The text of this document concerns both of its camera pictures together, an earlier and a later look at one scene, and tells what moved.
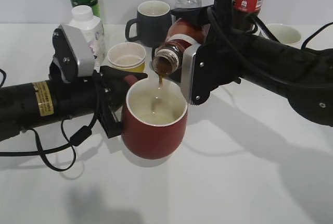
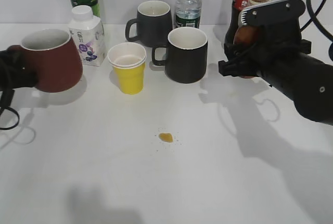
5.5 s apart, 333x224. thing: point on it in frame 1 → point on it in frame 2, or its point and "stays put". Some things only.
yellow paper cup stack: x=127 y=56 stays put
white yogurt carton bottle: x=92 y=28 stays put
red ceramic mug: x=153 y=116 → x=55 y=61
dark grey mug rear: x=154 y=19 stays put
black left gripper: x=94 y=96 → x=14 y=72
